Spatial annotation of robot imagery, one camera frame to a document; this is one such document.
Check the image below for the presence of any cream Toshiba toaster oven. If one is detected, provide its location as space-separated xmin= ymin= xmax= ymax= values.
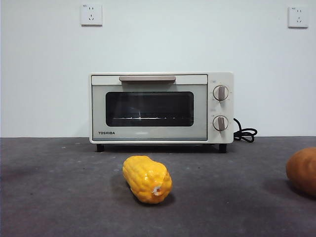
xmin=88 ymin=71 xmax=234 ymax=154

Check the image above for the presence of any glass oven door with handle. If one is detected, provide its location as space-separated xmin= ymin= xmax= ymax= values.
xmin=91 ymin=75 xmax=208 ymax=142

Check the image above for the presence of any white wall socket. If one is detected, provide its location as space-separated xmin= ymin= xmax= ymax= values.
xmin=80 ymin=3 xmax=103 ymax=27
xmin=287 ymin=6 xmax=309 ymax=29

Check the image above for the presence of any cream oven knob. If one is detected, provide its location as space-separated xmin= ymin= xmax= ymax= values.
xmin=212 ymin=115 xmax=230 ymax=132
xmin=212 ymin=85 xmax=230 ymax=102

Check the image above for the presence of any yellow corn cob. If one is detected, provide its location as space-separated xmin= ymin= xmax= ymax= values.
xmin=122 ymin=155 xmax=173 ymax=205

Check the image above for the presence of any black oven power cable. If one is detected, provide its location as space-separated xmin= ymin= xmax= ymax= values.
xmin=233 ymin=117 xmax=258 ymax=144

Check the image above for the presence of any metal wire oven rack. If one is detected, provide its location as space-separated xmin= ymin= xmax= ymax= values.
xmin=112 ymin=116 xmax=184 ymax=121

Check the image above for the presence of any brown potato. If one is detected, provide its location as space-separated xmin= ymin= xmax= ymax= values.
xmin=285 ymin=147 xmax=316 ymax=198

